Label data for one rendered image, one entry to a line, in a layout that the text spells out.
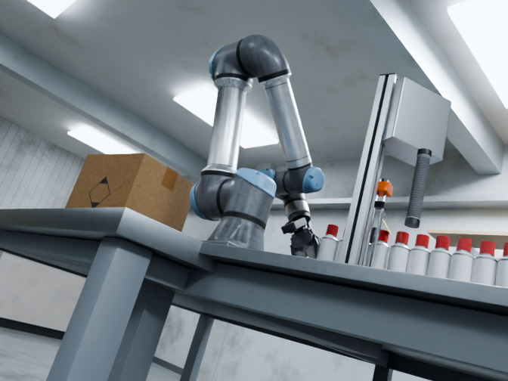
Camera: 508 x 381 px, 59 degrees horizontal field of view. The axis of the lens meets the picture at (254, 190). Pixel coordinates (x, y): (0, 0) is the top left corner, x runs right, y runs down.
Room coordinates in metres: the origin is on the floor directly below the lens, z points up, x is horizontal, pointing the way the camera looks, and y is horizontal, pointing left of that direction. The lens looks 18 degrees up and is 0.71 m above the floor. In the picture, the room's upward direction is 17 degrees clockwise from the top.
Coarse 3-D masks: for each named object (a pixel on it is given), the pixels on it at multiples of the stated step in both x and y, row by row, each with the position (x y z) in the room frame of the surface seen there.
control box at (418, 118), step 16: (400, 80) 1.05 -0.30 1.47; (400, 96) 1.03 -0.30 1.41; (416, 96) 1.05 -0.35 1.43; (432, 96) 1.06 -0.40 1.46; (400, 112) 1.03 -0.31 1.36; (416, 112) 1.05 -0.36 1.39; (432, 112) 1.06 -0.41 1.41; (448, 112) 1.08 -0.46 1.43; (400, 128) 1.04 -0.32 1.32; (416, 128) 1.05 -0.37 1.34; (432, 128) 1.07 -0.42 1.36; (384, 144) 1.09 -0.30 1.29; (400, 144) 1.06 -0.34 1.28; (416, 144) 1.05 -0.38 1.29; (432, 144) 1.07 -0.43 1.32; (416, 160) 1.12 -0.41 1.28; (432, 160) 1.09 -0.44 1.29
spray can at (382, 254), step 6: (384, 234) 1.18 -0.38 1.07; (378, 240) 1.19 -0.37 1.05; (384, 240) 1.18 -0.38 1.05; (372, 246) 1.19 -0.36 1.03; (378, 246) 1.18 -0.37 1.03; (384, 246) 1.17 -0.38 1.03; (378, 252) 1.18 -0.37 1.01; (384, 252) 1.18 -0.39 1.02; (378, 258) 1.18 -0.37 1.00; (384, 258) 1.18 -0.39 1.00; (378, 264) 1.17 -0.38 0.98; (384, 264) 1.18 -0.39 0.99
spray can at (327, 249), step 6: (330, 228) 1.28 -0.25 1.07; (336, 228) 1.28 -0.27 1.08; (330, 234) 1.28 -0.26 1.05; (336, 234) 1.28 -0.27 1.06; (324, 240) 1.28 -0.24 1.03; (330, 240) 1.27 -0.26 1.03; (336, 240) 1.27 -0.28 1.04; (324, 246) 1.27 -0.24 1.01; (330, 246) 1.27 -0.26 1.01; (336, 246) 1.28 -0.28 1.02; (318, 252) 1.29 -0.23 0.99; (324, 252) 1.27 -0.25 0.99; (330, 252) 1.27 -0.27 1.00; (318, 258) 1.28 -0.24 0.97; (324, 258) 1.27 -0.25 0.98; (330, 258) 1.27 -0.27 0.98
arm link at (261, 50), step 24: (240, 48) 1.09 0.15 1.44; (264, 48) 1.06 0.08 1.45; (264, 72) 1.08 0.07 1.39; (288, 72) 1.09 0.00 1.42; (288, 96) 1.12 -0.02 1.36; (288, 120) 1.15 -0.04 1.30; (288, 144) 1.18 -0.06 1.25; (288, 168) 1.24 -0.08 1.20; (312, 168) 1.21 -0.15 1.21; (288, 192) 1.30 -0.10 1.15; (312, 192) 1.24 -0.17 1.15
